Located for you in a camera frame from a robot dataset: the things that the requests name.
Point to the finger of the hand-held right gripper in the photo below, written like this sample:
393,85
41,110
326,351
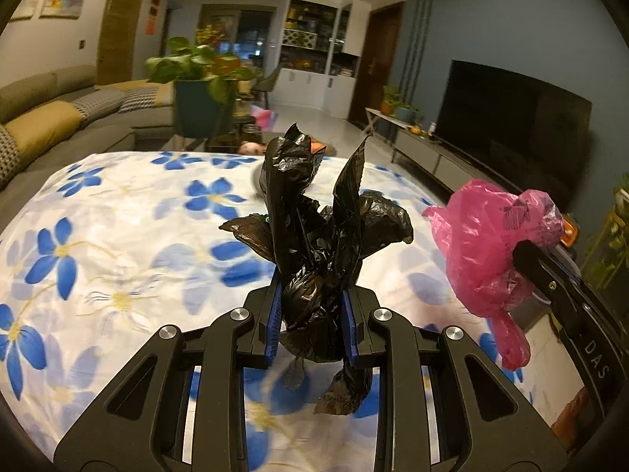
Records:
535,265

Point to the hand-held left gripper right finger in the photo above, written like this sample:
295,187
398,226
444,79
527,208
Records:
350,327

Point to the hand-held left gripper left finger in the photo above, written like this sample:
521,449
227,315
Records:
273,324

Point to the pink plastic bag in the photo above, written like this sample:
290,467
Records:
481,236

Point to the black plastic bag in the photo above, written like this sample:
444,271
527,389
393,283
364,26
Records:
304,236

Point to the person's right forearm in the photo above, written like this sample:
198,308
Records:
572,418

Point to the orange desk gadget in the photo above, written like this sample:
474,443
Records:
568,231

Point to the leafy plant on stand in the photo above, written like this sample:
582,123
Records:
609,241

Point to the flat screen television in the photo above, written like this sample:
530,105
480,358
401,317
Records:
511,128

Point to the grey television cabinet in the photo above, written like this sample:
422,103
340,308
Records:
422,150

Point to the blue floral tablecloth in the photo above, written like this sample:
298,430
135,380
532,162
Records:
123,236

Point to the orange round object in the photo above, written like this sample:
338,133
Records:
318,146

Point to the dark coffee table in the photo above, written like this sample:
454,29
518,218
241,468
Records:
216,143

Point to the plant in blue pot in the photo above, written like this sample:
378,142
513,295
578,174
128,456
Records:
407,114

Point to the pink bag on floor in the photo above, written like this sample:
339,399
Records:
264,117

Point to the white side table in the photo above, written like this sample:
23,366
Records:
383,114

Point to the plant in brown pot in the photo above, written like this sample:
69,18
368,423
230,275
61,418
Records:
389,103

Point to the potted plant in teal planter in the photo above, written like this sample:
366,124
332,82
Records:
196,108

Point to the white display cabinet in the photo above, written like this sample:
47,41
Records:
304,86

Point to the grey chair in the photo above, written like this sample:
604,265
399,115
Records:
269,78

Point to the dark wooden door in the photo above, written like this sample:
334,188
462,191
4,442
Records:
376,64

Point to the grey sofa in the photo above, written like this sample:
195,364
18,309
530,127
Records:
98,125

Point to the small yellow cushion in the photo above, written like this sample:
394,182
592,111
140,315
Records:
135,84

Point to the houndstooth cushion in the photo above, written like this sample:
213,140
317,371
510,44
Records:
7,157
98,102

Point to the glass balcony door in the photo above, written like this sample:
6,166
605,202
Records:
245,34

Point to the yellow flower bouquet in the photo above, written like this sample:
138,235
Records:
206,34

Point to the large yellow cushion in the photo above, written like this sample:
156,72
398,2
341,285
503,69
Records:
44,125

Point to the light wooden door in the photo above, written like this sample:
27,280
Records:
120,24

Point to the sailboat painting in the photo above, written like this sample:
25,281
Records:
24,2

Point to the red wall hanging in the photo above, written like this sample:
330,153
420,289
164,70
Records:
154,10

